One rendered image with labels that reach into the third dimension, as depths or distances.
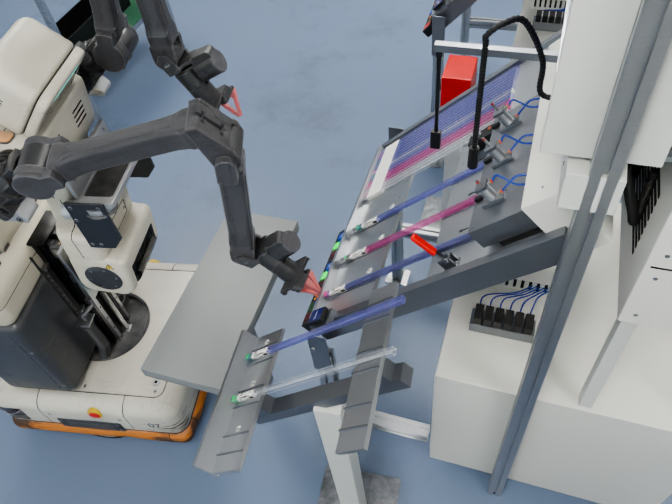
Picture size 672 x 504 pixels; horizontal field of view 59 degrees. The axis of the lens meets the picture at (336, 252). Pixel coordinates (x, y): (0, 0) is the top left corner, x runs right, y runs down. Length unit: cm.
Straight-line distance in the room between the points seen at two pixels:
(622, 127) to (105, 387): 173
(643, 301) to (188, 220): 213
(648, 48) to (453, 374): 97
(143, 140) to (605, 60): 76
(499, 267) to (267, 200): 185
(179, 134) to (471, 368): 90
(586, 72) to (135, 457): 192
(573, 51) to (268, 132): 252
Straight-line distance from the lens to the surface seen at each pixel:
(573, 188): 91
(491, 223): 110
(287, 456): 214
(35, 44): 145
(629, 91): 81
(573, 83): 83
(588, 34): 80
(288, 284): 152
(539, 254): 109
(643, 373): 164
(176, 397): 203
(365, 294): 140
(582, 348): 163
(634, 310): 120
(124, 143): 116
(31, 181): 128
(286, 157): 303
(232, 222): 133
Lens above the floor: 198
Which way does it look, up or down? 51 degrees down
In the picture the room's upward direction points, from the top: 9 degrees counter-clockwise
